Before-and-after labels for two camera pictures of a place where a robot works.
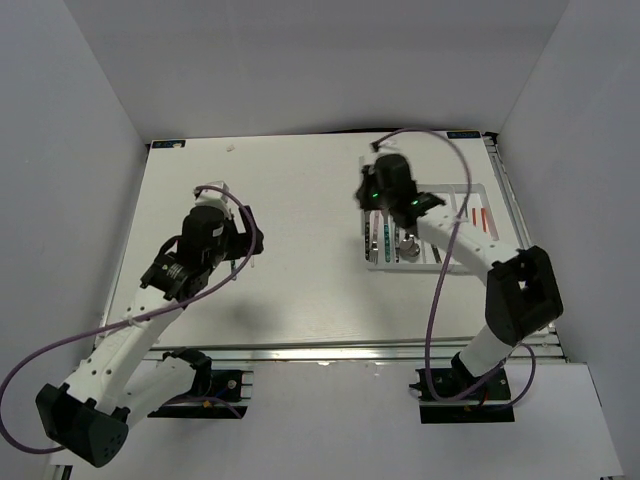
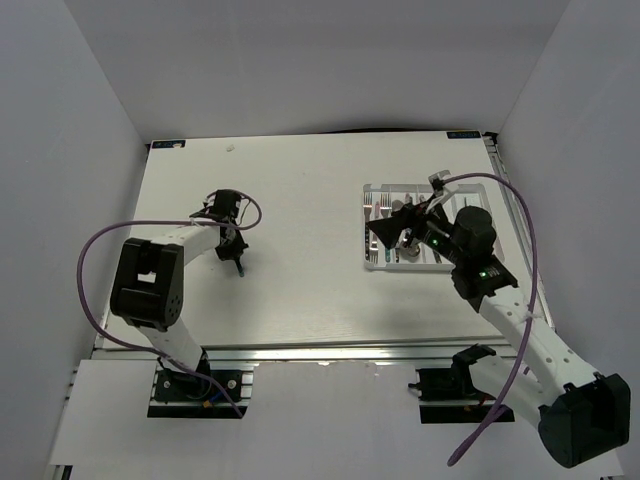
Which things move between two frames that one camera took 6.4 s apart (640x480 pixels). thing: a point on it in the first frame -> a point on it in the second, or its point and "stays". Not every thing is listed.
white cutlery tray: [385, 248] stays
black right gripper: [369, 177] -> [390, 229]
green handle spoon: [409, 250] stays
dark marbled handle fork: [367, 234] stays
